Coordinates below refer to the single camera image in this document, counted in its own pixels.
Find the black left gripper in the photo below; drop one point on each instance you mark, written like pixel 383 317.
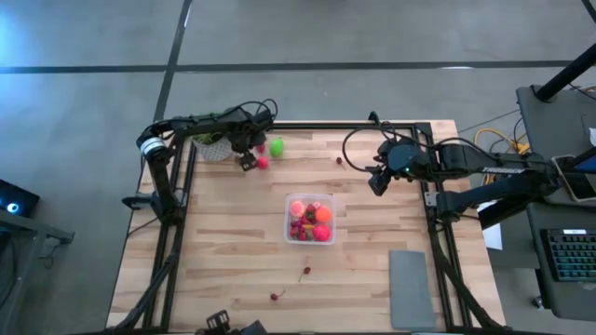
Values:
pixel 247 132

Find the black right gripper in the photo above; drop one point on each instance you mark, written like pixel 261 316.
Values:
pixel 405 163

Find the round red fruit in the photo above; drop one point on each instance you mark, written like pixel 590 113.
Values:
pixel 263 163

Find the peeled orange tangerine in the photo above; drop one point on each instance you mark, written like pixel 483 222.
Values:
pixel 324 214

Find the red strawberry with green leaves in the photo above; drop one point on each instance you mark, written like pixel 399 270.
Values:
pixel 310 214

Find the large red crinkled fruit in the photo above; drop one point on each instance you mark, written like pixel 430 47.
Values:
pixel 321 233

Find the large red pepper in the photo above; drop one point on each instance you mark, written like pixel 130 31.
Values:
pixel 274 296

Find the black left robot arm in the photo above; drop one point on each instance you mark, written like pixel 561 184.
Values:
pixel 160 181

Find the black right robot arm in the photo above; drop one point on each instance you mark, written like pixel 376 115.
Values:
pixel 503 188

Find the clear plastic tupperware container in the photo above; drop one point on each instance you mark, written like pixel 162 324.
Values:
pixel 333 200

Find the small red strawberry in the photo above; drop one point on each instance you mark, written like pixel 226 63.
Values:
pixel 261 149

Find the green fruit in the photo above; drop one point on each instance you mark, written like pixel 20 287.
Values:
pixel 276 147

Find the triangle-patterned planter pot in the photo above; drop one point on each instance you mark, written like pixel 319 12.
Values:
pixel 216 152

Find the green succulent plant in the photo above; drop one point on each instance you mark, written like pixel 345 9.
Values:
pixel 207 138

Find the grey rectangular pad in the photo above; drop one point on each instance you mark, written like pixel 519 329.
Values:
pixel 412 288

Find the white paper sheet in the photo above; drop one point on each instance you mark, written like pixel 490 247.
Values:
pixel 493 237

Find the grey side desk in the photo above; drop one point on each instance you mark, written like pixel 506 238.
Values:
pixel 533 121

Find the backlit computer keyboard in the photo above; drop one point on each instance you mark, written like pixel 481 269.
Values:
pixel 572 256

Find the black pole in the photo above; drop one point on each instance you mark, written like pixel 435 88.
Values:
pixel 563 74

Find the black device with blue light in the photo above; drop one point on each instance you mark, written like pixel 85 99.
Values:
pixel 23 197

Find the grey side stand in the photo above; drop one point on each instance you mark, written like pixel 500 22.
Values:
pixel 28 225

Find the black aluminium table frame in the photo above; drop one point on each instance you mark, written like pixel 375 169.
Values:
pixel 326 125

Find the black table-level camera mount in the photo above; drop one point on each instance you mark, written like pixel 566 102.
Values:
pixel 219 321

